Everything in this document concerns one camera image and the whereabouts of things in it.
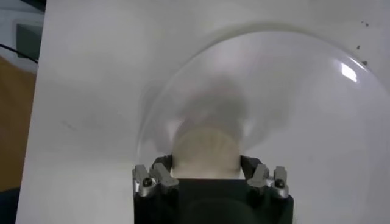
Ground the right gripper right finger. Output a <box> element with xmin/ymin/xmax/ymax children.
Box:
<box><xmin>239</xmin><ymin>154</ymin><xmax>289</xmax><ymax>199</ymax></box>

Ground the white steamed baozi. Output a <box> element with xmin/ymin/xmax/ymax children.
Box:
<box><xmin>170</xmin><ymin>126</ymin><xmax>244</xmax><ymax>180</ymax></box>

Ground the white round plate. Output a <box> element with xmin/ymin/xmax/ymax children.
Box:
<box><xmin>136</xmin><ymin>30</ymin><xmax>390</xmax><ymax>224</ymax></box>

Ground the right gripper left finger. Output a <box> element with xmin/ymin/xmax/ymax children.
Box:
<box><xmin>132</xmin><ymin>154</ymin><xmax>180</xmax><ymax>198</ymax></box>

